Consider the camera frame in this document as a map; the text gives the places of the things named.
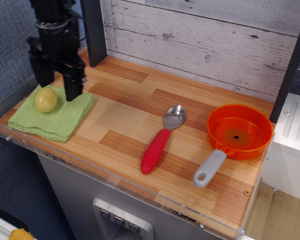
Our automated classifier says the black shelf post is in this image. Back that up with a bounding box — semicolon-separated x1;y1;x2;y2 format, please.
80;0;108;67
269;32;300;124

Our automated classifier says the silver dispenser button panel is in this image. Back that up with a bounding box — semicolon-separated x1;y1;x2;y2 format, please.
92;197;155;240

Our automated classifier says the orange pan with grey handle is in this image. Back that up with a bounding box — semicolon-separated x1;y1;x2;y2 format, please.
193;104;274;188

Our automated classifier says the clear acrylic table guard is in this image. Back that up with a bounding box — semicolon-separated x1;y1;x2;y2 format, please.
0;34;276;240

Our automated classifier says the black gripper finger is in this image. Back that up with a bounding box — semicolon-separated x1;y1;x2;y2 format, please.
63;72;87;102
29;53;56;88

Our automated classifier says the black left shelf post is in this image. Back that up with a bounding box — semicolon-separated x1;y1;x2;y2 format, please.
80;0;108;67

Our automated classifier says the black right shelf post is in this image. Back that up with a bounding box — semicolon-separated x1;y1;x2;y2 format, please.
269;32;300;124

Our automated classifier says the grey toy cabinet front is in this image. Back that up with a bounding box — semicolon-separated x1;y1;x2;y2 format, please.
36;152;225;240

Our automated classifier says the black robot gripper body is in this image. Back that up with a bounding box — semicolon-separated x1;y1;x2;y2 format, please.
26;21;86;75

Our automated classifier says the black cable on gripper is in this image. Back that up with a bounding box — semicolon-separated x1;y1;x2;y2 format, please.
62;9;87;42

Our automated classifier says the green folded cloth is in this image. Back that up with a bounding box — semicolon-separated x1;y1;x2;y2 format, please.
8;85;95;143

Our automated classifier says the yellow black object bottom left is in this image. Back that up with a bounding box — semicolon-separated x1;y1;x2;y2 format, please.
8;228;35;240

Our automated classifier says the red handled metal spoon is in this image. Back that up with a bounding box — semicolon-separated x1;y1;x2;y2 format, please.
140;105;186;174

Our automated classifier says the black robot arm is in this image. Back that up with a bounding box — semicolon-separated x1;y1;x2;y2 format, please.
26;0;87;102

